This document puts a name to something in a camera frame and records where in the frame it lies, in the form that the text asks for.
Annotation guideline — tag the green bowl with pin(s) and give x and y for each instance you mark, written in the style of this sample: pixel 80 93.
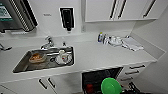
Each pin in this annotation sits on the green bowl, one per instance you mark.
pixel 111 86

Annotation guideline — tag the white dishes on counter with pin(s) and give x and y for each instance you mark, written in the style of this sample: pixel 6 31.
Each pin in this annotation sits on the white dishes on counter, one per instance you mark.
pixel 132 44

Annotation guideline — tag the small white bottle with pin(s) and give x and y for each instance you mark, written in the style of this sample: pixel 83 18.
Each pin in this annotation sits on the small white bottle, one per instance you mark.
pixel 104 39

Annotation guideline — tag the small blue bottle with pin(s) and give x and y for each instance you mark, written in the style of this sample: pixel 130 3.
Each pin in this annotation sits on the small blue bottle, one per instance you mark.
pixel 100 37

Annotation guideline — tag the white cup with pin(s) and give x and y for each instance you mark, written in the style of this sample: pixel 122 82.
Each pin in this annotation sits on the white cup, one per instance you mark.
pixel 63 58

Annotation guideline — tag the small chrome sink fitting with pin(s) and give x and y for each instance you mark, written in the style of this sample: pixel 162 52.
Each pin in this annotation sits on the small chrome sink fitting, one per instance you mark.
pixel 63 43

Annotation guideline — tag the orange bowl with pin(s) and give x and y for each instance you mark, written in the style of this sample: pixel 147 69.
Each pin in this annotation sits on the orange bowl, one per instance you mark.
pixel 37 58

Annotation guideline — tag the white sink base cabinet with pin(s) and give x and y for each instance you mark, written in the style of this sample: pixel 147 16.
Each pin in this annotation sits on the white sink base cabinet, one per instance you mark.
pixel 26 87

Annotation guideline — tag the steel kitchen sink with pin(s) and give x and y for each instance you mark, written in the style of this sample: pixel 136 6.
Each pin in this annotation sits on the steel kitchen sink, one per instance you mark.
pixel 20 68

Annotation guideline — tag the steel paper towel dispenser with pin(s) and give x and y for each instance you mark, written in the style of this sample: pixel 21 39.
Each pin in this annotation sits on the steel paper towel dispenser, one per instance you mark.
pixel 16 15

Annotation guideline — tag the white wall outlet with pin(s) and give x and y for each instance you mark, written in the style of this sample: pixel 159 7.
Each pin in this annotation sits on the white wall outlet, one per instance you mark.
pixel 83 29

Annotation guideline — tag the white three-door wall cabinet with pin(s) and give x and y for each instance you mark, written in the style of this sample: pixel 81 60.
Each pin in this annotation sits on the white three-door wall cabinet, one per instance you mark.
pixel 100 10

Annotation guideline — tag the black wall soap dispenser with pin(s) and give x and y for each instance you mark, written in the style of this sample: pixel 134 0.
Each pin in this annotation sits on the black wall soap dispenser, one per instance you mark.
pixel 67 18

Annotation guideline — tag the small wall label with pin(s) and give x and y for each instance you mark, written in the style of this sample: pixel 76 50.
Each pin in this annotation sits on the small wall label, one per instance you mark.
pixel 47 14

